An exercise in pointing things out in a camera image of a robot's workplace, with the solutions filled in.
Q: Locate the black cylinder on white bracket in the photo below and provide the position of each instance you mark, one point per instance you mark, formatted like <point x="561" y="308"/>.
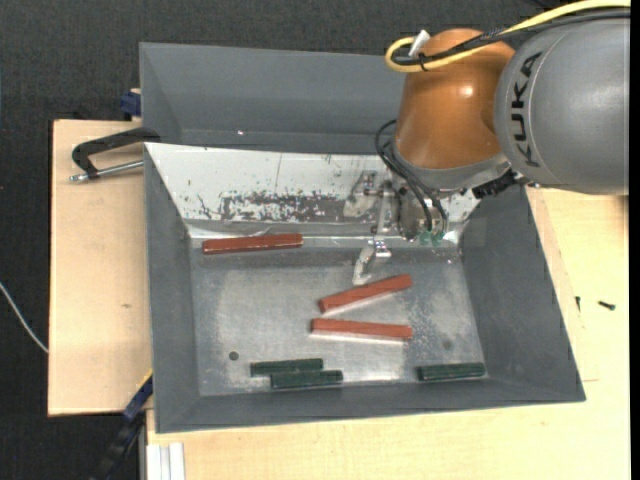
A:
<point x="495" y="185"/>

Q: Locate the grey metal bin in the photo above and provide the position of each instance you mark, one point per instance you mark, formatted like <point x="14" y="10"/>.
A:
<point x="260" y="313"/>

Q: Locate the dark green flat block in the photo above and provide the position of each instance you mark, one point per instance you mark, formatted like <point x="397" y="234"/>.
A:
<point x="307" y="379"/>
<point x="451" y="371"/>

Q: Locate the red-brown flat block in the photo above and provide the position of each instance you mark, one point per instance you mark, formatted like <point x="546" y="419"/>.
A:
<point x="361" y="328"/>
<point x="252" y="243"/>
<point x="365" y="293"/>

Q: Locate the pale wood flat board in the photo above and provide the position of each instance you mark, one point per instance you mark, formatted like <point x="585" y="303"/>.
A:
<point x="97" y="268"/>

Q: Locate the small black screw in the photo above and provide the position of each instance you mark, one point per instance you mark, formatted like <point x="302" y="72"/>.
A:
<point x="607" y="306"/>

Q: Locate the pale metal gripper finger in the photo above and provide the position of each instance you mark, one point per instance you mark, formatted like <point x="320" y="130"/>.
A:
<point x="369" y="263"/>
<point x="357" y="205"/>

